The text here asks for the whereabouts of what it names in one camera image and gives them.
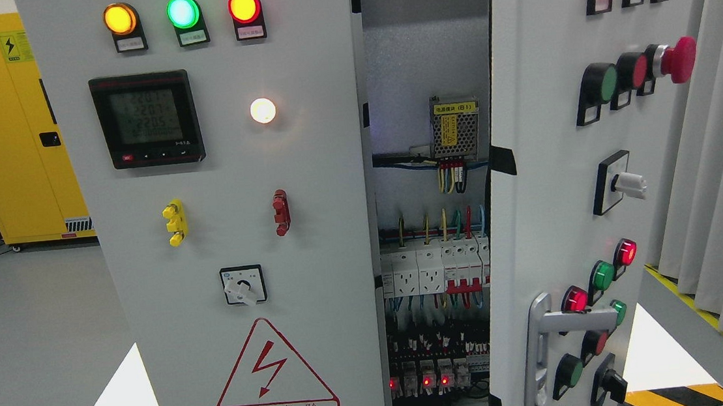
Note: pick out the yellow terminal post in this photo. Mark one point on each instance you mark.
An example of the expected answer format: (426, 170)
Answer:
(174, 214)

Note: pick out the yellow safety cabinet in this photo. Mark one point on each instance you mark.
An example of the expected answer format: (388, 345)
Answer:
(40, 197)

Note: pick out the metal mesh power supply module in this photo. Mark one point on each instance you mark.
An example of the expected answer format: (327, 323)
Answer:
(454, 127)

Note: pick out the red terminal post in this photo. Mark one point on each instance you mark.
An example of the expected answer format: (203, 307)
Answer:
(281, 209)

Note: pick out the red indicator light left door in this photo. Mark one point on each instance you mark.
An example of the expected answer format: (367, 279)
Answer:
(248, 19)

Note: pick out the green indicator light left door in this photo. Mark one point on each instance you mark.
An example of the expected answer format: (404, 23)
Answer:
(188, 22)

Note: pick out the white glowing indicator light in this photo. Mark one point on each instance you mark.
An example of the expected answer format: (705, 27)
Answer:
(263, 110)

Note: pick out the black digital power meter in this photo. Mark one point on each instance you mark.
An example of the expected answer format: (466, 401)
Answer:
(148, 119)

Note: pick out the red emergency stop button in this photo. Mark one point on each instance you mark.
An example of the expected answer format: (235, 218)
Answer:
(676, 61)

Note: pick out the relay terminal row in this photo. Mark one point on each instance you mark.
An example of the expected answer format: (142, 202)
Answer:
(439, 359)

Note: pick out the white rotary switch right door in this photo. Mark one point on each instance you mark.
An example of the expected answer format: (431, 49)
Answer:
(613, 182)

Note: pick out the silver door handle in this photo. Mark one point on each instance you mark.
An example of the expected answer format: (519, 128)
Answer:
(542, 322)

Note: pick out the grey cabinet door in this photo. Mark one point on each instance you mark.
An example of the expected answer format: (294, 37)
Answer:
(564, 75)
(319, 276)

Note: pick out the white socket breaker row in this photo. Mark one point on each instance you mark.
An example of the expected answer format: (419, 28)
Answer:
(454, 266)

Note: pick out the red electric danger sticker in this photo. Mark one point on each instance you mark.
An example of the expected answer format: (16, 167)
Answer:
(269, 371)

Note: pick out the amber indicator light left door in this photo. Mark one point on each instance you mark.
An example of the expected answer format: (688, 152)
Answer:
(123, 22)

